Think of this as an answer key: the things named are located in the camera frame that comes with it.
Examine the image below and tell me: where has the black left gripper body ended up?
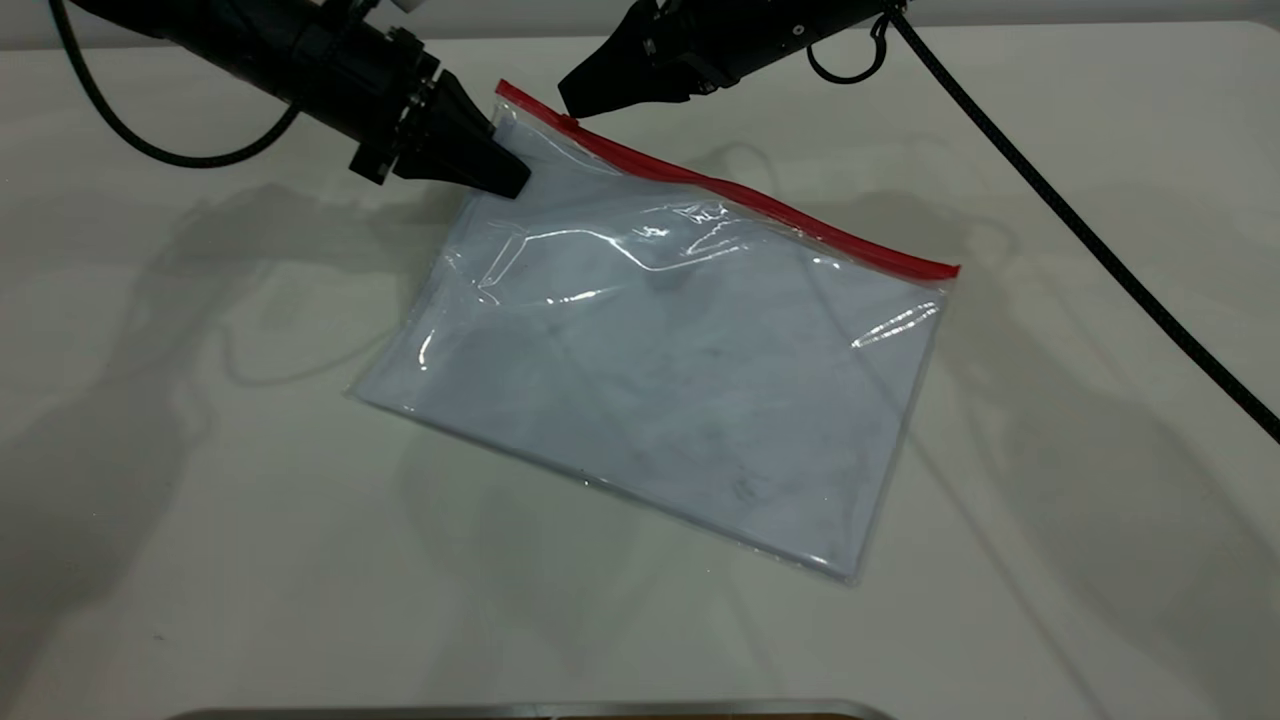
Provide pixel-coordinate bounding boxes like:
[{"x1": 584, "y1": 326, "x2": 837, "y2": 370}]
[{"x1": 295, "y1": 18, "x2": 443, "y2": 187}]

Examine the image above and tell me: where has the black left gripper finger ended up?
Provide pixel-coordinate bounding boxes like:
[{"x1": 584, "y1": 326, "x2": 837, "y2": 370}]
[
  {"x1": 425, "y1": 70, "x2": 532, "y2": 197},
  {"x1": 394, "y1": 125, "x2": 522, "y2": 199}
]

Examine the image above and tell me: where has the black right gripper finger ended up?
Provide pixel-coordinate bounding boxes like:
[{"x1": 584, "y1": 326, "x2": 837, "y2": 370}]
[
  {"x1": 559, "y1": 62, "x2": 698, "y2": 120},
  {"x1": 557, "y1": 3, "x2": 668, "y2": 93}
]

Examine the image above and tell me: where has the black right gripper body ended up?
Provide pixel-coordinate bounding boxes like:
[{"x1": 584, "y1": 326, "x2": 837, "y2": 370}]
[{"x1": 655, "y1": 0, "x2": 893, "y2": 101}]

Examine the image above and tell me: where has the clear plastic zip bag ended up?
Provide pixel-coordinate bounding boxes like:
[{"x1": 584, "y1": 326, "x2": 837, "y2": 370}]
[{"x1": 348, "y1": 80, "x2": 961, "y2": 584}]

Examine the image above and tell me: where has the thin black cable loop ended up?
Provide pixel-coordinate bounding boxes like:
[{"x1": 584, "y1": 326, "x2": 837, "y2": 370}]
[{"x1": 806, "y1": 14, "x2": 891, "y2": 87}]

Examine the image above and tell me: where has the black braided cable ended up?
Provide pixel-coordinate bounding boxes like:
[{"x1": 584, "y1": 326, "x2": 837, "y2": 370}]
[
  {"x1": 885, "y1": 8, "x2": 1280, "y2": 446},
  {"x1": 48, "y1": 0, "x2": 303, "y2": 169}
]

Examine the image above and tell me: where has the grey metal frame edge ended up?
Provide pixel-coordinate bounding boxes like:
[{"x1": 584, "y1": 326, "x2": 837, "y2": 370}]
[{"x1": 168, "y1": 698, "x2": 897, "y2": 720}]

